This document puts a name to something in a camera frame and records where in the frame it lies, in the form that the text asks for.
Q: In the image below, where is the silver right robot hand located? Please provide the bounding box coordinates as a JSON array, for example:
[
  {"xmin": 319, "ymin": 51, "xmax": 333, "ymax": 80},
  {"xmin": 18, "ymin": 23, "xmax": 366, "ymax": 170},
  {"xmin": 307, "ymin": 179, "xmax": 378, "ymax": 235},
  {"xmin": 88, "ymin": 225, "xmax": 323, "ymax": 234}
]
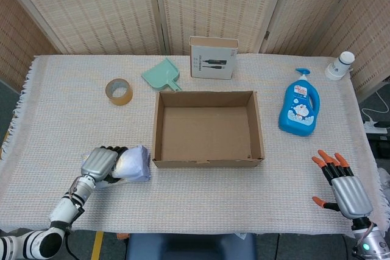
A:
[{"xmin": 311, "ymin": 149, "xmax": 374, "ymax": 220}]

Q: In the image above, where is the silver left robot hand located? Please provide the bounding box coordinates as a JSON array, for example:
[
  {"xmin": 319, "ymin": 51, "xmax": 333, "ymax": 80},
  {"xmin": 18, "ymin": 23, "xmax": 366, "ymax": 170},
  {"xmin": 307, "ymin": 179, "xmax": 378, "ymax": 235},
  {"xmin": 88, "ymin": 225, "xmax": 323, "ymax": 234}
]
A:
[{"xmin": 80, "ymin": 145, "xmax": 129, "ymax": 186}]

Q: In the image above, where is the blue tissue pack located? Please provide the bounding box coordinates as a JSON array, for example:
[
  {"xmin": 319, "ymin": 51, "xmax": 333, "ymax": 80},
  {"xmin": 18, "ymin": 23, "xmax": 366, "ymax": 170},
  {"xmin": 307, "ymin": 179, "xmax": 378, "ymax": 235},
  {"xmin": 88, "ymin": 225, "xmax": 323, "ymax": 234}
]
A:
[{"xmin": 80, "ymin": 144, "xmax": 152, "ymax": 186}]

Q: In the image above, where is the open brown cardboard box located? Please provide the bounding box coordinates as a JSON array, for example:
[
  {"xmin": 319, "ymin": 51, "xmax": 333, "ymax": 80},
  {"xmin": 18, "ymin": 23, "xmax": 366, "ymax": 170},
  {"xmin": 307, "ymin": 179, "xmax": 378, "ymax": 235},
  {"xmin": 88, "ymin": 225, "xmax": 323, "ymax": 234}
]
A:
[{"xmin": 152, "ymin": 90, "xmax": 265, "ymax": 169}]

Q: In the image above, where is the brown packing tape roll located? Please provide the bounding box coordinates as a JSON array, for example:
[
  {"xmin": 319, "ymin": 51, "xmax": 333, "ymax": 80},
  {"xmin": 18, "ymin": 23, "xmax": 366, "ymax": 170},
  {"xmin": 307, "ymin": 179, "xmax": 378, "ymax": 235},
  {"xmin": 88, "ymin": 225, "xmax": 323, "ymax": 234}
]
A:
[{"xmin": 105, "ymin": 78, "xmax": 134, "ymax": 106}]

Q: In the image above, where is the white power strip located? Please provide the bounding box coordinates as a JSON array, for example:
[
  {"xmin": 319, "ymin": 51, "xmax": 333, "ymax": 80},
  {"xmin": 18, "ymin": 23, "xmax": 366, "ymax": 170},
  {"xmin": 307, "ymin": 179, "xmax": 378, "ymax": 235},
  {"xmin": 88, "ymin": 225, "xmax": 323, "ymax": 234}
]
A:
[{"xmin": 363, "ymin": 120, "xmax": 389, "ymax": 135}]

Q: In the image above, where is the blue cartoon detergent bottle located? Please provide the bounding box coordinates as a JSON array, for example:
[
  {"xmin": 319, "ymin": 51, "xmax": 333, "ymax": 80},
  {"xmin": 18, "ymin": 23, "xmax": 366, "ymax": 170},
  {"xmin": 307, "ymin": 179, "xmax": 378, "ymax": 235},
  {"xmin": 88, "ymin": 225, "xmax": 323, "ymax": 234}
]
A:
[{"xmin": 278, "ymin": 68, "xmax": 321, "ymax": 138}]

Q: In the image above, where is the beige woven tablecloth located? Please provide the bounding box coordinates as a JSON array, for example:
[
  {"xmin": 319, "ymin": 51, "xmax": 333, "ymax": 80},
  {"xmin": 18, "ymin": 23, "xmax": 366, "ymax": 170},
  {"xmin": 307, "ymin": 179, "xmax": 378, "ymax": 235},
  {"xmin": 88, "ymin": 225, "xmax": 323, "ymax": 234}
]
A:
[{"xmin": 0, "ymin": 54, "xmax": 390, "ymax": 238}]

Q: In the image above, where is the mint green plastic dustpan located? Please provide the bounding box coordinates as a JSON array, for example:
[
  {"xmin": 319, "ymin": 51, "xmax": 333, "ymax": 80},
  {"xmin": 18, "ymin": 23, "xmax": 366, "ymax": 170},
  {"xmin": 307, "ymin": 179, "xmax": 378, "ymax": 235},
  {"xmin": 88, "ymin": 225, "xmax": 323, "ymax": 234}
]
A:
[{"xmin": 141, "ymin": 57, "xmax": 183, "ymax": 93}]

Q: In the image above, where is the white paper cup stack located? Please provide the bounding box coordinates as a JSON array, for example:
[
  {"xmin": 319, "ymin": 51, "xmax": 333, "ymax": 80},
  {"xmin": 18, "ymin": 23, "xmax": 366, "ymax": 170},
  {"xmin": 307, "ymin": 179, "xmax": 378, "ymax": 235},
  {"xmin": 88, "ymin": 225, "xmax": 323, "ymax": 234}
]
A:
[{"xmin": 324, "ymin": 51, "xmax": 355, "ymax": 82}]

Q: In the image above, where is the woven folding screen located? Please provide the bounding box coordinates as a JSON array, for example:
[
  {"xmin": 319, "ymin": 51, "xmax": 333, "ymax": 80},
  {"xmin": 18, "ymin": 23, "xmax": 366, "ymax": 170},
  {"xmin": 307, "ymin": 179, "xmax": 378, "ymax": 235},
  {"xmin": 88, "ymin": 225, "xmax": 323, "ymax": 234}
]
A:
[{"xmin": 0, "ymin": 0, "xmax": 390, "ymax": 96}]

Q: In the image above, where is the white power cable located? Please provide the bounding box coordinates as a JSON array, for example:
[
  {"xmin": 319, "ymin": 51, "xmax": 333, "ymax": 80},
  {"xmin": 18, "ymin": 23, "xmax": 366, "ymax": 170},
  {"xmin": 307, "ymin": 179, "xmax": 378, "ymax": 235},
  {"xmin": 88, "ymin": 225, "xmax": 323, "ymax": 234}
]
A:
[{"xmin": 360, "ymin": 89, "xmax": 390, "ymax": 124}]

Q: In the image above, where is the white cable product box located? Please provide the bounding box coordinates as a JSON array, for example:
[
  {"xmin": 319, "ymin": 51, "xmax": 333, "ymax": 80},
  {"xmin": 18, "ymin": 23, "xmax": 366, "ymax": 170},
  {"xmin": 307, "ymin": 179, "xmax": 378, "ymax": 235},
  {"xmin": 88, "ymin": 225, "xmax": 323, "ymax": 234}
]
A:
[{"xmin": 189, "ymin": 35, "xmax": 238, "ymax": 80}]

